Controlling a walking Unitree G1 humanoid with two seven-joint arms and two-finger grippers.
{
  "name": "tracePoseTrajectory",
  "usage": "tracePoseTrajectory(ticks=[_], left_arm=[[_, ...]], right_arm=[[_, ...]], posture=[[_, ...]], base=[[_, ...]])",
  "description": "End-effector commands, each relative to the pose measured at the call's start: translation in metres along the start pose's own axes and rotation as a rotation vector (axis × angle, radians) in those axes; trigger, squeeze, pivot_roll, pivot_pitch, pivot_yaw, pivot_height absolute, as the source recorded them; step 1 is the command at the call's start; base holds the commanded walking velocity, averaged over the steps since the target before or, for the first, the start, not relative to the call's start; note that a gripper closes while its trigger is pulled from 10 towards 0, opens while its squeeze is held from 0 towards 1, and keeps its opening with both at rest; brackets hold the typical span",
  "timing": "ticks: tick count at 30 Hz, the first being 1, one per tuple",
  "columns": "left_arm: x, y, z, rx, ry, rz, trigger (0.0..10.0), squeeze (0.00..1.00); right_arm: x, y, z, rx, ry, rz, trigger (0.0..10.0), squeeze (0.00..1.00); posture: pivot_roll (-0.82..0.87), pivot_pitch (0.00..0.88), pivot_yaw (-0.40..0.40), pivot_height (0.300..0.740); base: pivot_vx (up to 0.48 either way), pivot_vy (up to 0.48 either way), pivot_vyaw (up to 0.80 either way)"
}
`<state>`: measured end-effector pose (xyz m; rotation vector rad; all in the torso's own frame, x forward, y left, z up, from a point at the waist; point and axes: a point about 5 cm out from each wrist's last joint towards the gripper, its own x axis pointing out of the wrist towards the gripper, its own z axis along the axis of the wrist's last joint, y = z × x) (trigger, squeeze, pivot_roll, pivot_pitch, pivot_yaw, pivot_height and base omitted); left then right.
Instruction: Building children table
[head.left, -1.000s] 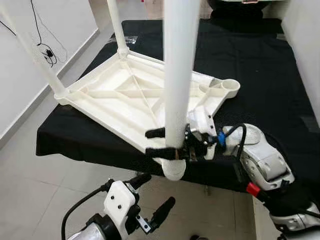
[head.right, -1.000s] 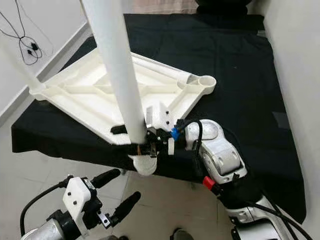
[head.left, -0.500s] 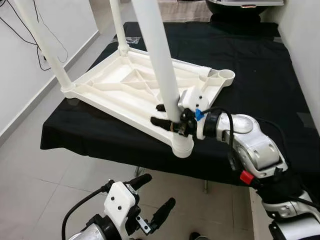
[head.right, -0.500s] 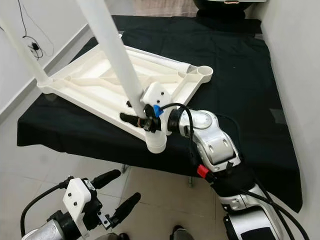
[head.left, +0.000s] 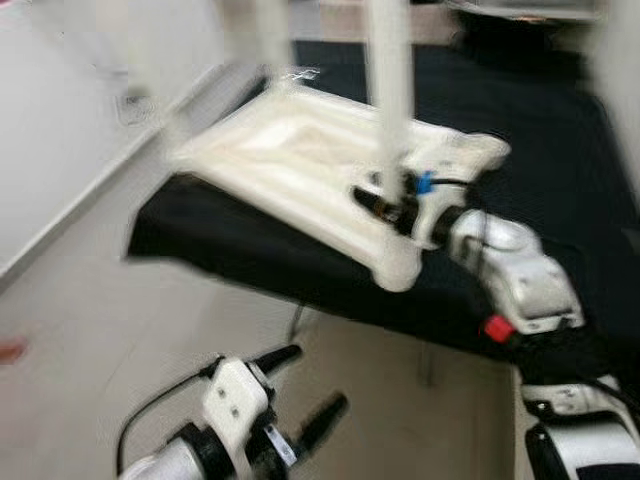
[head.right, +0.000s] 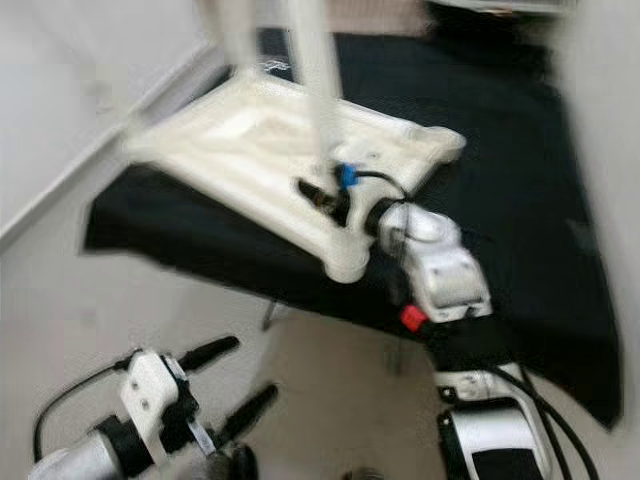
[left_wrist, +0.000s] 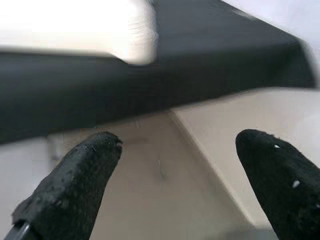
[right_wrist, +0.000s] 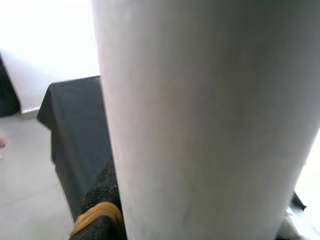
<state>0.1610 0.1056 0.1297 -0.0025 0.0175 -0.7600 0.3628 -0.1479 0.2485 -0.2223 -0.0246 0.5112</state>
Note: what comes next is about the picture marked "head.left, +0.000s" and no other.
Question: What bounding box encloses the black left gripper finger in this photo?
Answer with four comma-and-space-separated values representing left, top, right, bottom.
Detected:
295, 392, 349, 451
250, 345, 303, 376

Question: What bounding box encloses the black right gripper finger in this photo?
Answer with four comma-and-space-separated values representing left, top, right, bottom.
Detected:
350, 185, 401, 223

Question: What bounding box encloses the white plastic table top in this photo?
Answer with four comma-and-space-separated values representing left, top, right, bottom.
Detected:
170, 80, 513, 293

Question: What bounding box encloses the black table cloth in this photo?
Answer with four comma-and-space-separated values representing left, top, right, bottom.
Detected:
125, 38, 640, 401

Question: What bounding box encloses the beige stone ledge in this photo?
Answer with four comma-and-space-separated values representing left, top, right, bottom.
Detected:
320, 0, 461, 46

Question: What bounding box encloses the black wok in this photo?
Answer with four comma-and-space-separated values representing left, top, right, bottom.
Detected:
460, 10, 591, 61

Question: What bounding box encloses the small red floor object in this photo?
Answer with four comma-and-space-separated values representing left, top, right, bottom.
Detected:
0, 340, 29, 363

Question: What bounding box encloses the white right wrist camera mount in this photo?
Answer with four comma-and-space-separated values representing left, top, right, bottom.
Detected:
395, 160, 463, 251

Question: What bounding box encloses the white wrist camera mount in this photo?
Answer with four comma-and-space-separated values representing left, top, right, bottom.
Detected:
200, 357, 273, 471
395, 160, 463, 251

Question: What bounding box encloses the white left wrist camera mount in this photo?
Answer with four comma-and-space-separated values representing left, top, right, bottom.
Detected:
200, 357, 273, 471

